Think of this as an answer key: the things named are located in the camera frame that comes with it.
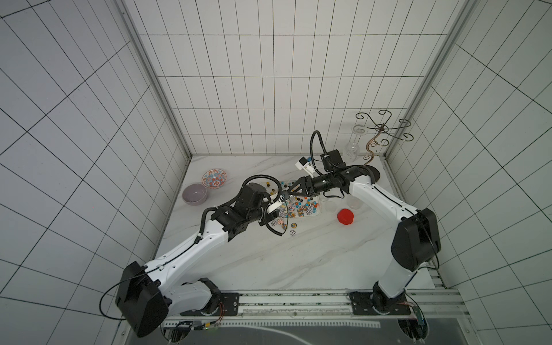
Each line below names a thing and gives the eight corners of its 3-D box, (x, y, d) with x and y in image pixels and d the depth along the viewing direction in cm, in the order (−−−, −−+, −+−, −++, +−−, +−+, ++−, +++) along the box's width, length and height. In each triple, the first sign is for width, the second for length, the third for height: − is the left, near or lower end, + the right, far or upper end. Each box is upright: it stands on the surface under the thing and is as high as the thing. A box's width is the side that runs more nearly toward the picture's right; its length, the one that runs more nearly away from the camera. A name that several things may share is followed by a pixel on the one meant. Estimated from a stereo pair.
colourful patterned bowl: (201, 184, 109) (198, 179, 105) (213, 171, 115) (211, 165, 111) (217, 191, 106) (215, 186, 102) (228, 177, 112) (227, 171, 108)
